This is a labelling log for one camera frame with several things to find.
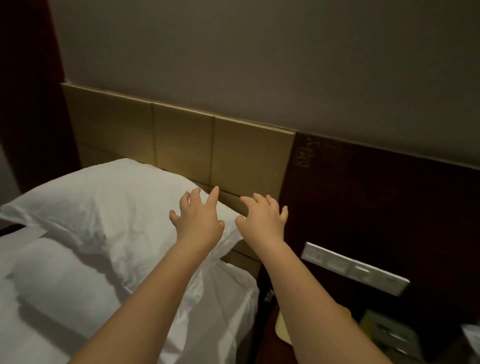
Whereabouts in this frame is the dark tissue box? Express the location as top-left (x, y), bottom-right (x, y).
top-left (358, 309), bottom-right (423, 360)

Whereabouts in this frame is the tan padded headboard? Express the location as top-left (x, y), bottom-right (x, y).
top-left (61, 81), bottom-right (297, 280)

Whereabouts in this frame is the person's right forearm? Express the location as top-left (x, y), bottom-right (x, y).
top-left (258, 240), bottom-right (391, 364)

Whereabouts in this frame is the white duvet cover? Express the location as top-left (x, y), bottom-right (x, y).
top-left (0, 157), bottom-right (246, 295)

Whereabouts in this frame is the white bed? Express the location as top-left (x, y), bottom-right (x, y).
top-left (0, 225), bottom-right (261, 364)

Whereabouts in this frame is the white pillow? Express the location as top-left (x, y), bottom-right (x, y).
top-left (11, 234), bottom-right (130, 340)

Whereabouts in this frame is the person's left hand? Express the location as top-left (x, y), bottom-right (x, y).
top-left (168, 185), bottom-right (225, 252)

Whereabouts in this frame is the person's left forearm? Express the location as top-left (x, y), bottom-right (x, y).
top-left (71, 240), bottom-right (215, 364)

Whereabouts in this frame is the person's right hand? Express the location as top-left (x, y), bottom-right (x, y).
top-left (234, 192), bottom-right (289, 252)

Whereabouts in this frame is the white wall switch panel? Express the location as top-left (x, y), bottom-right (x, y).
top-left (300, 241), bottom-right (411, 297)

